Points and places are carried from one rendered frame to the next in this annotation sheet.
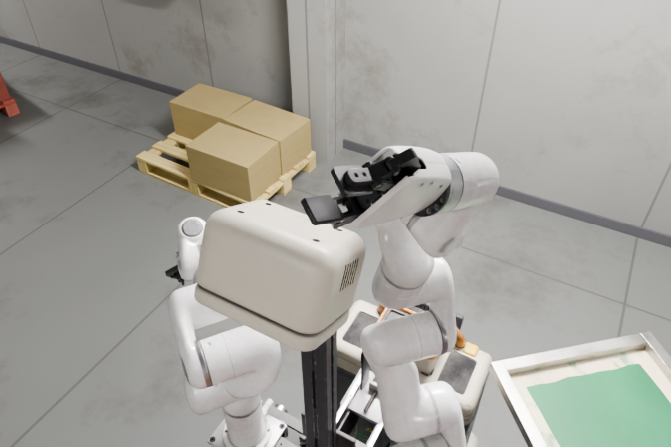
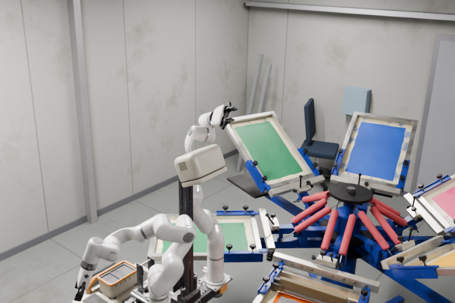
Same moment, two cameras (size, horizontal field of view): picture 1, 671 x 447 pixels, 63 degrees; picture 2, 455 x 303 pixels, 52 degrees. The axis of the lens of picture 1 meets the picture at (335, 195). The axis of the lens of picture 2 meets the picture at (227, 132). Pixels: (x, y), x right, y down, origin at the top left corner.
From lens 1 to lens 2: 2.10 m
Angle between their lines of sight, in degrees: 72
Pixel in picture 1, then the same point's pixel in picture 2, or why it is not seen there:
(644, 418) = not seen: hidden behind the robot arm
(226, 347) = (187, 221)
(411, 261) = not seen: hidden behind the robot
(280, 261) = (213, 151)
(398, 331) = (197, 189)
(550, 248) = (27, 273)
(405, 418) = (209, 219)
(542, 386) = (163, 249)
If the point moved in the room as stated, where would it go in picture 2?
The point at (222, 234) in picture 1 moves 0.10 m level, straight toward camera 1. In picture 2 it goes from (199, 156) to (221, 155)
